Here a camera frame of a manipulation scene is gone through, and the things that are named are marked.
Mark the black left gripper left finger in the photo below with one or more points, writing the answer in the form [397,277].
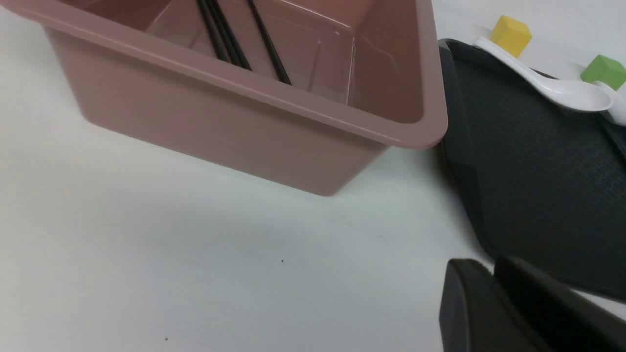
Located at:
[476,314]

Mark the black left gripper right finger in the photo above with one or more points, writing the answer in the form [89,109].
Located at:
[564,320]

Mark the white ceramic spoon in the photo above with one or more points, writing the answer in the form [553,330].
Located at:
[571,94]
[617,111]

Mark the green foam cube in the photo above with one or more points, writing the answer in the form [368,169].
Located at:
[606,70]

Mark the yellow foam cube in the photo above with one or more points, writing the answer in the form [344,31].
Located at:
[511,35]

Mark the pink plastic bin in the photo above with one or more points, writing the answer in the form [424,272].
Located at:
[365,76]

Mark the black plastic tray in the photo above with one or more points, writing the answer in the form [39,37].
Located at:
[537,182]

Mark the black chopstick in bin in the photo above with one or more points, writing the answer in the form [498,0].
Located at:
[277,64]
[233,49]
[212,28]

